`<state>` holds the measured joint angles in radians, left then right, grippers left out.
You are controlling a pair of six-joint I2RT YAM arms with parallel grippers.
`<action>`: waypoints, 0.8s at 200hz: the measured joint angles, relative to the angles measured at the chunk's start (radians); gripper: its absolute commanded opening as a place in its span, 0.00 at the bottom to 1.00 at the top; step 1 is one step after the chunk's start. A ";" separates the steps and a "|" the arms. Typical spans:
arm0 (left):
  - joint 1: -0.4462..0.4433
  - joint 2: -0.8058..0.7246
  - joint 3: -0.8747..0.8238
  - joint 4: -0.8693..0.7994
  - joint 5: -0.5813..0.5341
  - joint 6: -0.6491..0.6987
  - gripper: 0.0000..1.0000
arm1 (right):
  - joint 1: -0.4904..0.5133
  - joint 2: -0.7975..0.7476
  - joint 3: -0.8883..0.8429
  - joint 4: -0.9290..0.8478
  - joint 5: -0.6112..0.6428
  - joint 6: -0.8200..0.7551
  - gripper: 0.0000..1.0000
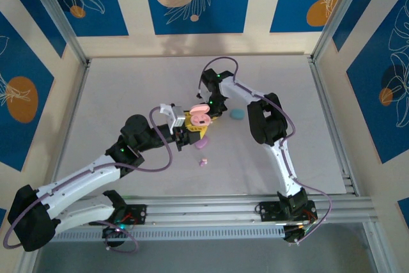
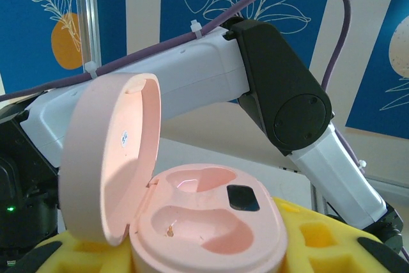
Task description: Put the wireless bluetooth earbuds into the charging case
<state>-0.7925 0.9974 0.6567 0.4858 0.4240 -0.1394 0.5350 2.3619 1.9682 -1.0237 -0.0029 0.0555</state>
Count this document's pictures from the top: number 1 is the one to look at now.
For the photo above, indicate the purple earbud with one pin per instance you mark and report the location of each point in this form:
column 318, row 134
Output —
column 202, row 164

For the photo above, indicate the black controller module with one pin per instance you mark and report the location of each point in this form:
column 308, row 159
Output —
column 297, row 233
column 113, row 236

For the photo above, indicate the wide aluminium base rail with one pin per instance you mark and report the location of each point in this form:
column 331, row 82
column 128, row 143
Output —
column 204, row 209

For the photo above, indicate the aluminium side rail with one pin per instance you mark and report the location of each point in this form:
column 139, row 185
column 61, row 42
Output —
column 71, row 129
column 330, row 126

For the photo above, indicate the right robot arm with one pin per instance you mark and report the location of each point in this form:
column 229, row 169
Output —
column 281, row 164

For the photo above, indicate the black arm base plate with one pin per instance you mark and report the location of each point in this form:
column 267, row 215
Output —
column 268, row 212
column 137, row 213

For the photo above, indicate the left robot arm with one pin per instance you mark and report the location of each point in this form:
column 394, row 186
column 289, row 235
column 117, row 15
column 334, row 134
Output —
column 83, row 177

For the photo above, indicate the light blue earbud case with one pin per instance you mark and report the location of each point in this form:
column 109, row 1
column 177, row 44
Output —
column 238, row 114

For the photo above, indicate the pink earbud case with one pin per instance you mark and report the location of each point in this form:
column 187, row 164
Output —
column 201, row 119

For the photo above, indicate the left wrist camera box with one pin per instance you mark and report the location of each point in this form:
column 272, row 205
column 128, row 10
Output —
column 175, row 119

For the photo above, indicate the aluminium frame post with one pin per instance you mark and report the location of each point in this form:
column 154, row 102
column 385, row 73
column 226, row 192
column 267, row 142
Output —
column 339, row 14
column 375, row 254
column 30, row 263
column 59, row 14

